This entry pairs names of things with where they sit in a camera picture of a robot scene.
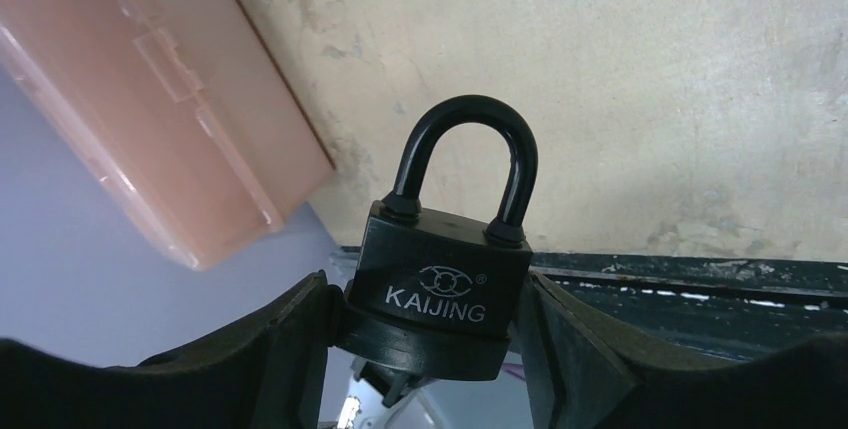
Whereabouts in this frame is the pink plastic toolbox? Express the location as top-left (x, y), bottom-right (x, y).
top-left (1, 0), bottom-right (332, 270)

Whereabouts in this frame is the black padlock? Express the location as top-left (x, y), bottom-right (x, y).
top-left (336, 95), bottom-right (538, 381)

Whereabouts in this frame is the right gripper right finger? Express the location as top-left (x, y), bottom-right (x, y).
top-left (515, 273), bottom-right (847, 428)

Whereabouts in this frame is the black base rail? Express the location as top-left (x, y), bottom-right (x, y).
top-left (506, 253), bottom-right (847, 359)

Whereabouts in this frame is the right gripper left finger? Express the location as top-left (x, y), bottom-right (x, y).
top-left (1, 272), bottom-right (341, 428)

